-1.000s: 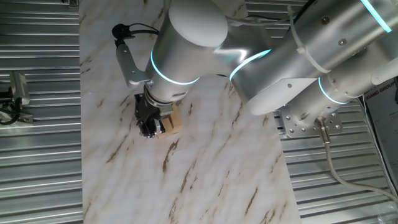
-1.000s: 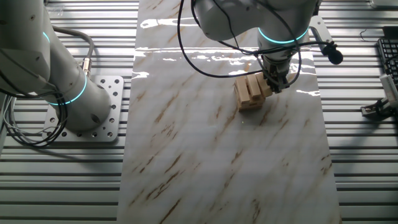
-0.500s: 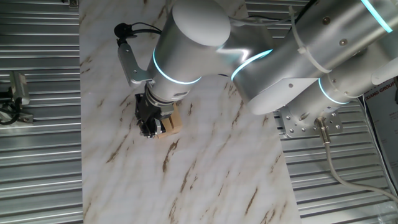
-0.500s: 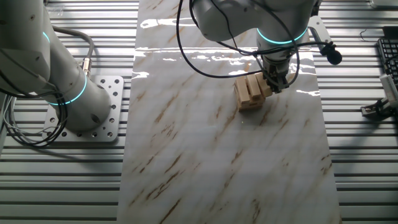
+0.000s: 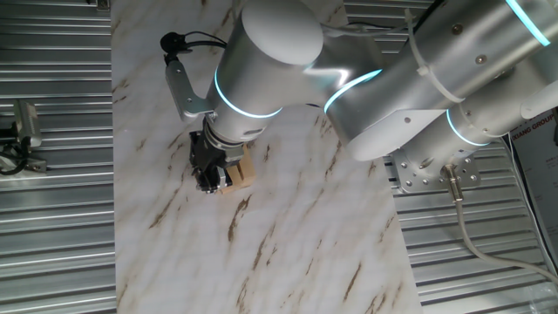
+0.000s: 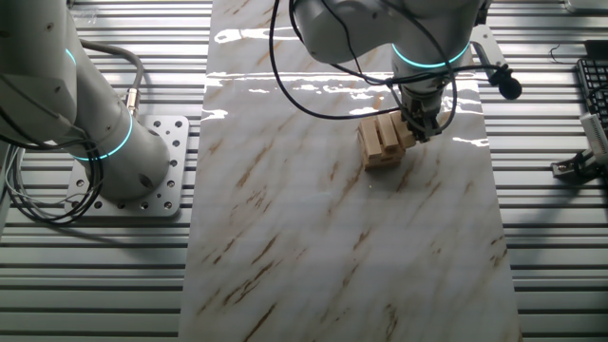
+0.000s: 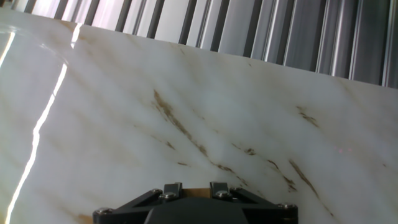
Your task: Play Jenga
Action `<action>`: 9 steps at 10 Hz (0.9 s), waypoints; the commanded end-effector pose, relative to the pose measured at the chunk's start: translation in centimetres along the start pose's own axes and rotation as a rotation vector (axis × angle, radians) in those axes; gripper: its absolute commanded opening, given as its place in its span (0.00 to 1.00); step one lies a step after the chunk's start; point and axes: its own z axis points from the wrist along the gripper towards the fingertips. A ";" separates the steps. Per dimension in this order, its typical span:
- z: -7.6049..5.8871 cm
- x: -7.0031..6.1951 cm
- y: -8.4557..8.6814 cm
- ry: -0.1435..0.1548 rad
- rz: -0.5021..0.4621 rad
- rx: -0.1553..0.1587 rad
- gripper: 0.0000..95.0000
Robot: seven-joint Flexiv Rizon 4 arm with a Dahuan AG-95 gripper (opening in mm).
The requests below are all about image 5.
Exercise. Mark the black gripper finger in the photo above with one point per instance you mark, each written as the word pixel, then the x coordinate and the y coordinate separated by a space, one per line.
pixel 220 181
pixel 202 179

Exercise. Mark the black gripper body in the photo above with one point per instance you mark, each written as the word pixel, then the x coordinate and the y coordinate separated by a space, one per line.
pixel 209 154

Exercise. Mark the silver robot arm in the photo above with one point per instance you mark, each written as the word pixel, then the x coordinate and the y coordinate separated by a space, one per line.
pixel 414 70

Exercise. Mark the white marble pattern mat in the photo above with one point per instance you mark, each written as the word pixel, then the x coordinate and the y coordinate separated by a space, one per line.
pixel 305 240

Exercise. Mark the white printed poster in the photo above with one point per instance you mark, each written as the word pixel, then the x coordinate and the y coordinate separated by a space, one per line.
pixel 538 174

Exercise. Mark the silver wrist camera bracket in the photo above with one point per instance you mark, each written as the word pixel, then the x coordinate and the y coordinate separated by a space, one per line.
pixel 183 93

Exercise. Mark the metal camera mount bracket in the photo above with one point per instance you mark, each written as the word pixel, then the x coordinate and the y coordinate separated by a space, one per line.
pixel 35 165

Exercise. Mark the small metal corner bracket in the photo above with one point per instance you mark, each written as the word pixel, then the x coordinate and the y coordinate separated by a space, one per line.
pixel 103 5

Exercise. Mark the silver depth camera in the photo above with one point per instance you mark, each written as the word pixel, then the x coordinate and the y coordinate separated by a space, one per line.
pixel 27 122

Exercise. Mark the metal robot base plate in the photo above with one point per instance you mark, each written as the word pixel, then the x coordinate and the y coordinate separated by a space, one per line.
pixel 407 176

